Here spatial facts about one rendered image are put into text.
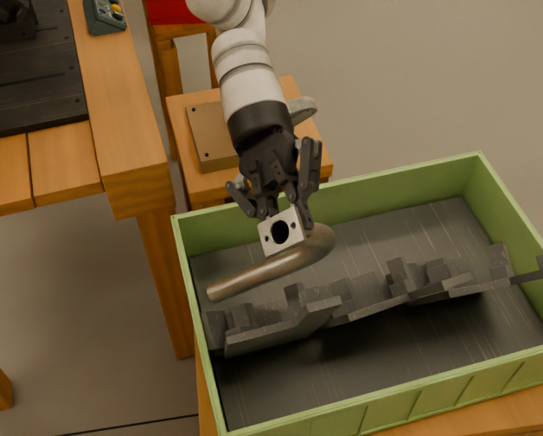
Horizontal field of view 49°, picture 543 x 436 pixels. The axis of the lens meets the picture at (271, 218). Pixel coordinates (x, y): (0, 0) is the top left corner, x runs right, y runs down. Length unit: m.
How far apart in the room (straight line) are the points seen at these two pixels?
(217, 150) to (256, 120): 0.61
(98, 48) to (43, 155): 0.35
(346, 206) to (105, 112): 0.58
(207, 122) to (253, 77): 0.66
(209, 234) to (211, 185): 0.17
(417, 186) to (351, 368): 0.40
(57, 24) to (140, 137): 0.50
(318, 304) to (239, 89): 0.28
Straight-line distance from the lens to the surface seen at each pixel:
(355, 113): 2.73
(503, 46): 3.30
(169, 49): 1.82
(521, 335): 1.15
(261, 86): 0.70
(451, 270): 0.84
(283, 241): 0.68
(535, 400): 1.17
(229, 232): 1.14
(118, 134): 1.34
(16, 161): 1.38
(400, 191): 1.22
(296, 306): 0.89
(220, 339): 0.97
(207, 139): 1.31
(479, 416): 1.13
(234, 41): 0.74
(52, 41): 1.65
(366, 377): 1.05
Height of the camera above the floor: 1.80
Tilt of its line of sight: 52 degrees down
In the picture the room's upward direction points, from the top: straight up
